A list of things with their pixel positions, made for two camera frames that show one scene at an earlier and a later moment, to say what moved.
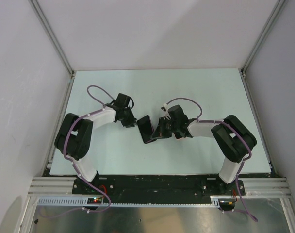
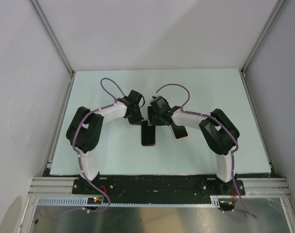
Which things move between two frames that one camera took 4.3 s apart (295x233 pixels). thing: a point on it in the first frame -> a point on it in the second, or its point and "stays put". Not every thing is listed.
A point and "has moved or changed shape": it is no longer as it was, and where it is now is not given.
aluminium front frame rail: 63,186 stays put
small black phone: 146,127 has moved or changed shape
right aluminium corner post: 275,10 stays put
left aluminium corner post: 40,15 stays put
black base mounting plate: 157,187 stays put
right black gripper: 160,132 -> 151,113
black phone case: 146,130 has moved or changed shape
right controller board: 227,204 stays put
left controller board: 94,200 stays put
